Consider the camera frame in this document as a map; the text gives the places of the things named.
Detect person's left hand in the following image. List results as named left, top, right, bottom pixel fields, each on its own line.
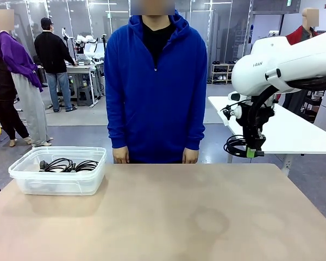
left=181, top=148, right=199, bottom=164

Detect grey workbench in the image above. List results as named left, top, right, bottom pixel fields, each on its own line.
left=64, top=58, right=105, bottom=108

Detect person in blue hoodie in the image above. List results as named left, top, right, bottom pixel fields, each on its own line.
left=103, top=0, right=208, bottom=164

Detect blue sleeved left forearm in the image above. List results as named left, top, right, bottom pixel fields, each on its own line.
left=183, top=103, right=207, bottom=151

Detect right arm black braided sleeve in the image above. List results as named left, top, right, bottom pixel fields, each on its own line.
left=247, top=72, right=326, bottom=142

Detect wooden shoe rack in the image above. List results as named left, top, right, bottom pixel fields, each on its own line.
left=211, top=63, right=237, bottom=85

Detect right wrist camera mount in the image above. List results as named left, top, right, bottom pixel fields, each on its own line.
left=221, top=91, right=252, bottom=127

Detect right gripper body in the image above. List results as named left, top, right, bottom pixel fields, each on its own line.
left=241, top=104, right=275, bottom=142

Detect blue sleeved right forearm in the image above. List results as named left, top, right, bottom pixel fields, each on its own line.
left=105, top=103, right=130, bottom=150

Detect black power cable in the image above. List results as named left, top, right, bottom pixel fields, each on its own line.
left=39, top=158, right=76, bottom=173

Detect clear plastic storage container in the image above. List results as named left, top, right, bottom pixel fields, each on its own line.
left=8, top=146, right=108, bottom=196

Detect mannequin with red shawl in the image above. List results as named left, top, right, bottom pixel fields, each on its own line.
left=277, top=7, right=324, bottom=115

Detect grey step stool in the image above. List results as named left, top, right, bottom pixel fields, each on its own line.
left=76, top=85, right=95, bottom=107

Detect white side table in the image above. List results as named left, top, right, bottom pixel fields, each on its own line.
left=208, top=95, right=326, bottom=171

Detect black USB cable grey strap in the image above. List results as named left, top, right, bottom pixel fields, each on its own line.
left=223, top=135, right=265, bottom=159

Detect person's right hand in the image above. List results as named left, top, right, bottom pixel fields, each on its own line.
left=112, top=146, right=130, bottom=164

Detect mannequin purple shirt grey trousers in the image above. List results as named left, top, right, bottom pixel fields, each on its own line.
left=0, top=10, right=54, bottom=147

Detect man black jacket cap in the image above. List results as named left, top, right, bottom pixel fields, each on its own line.
left=34, top=17, right=78, bottom=113

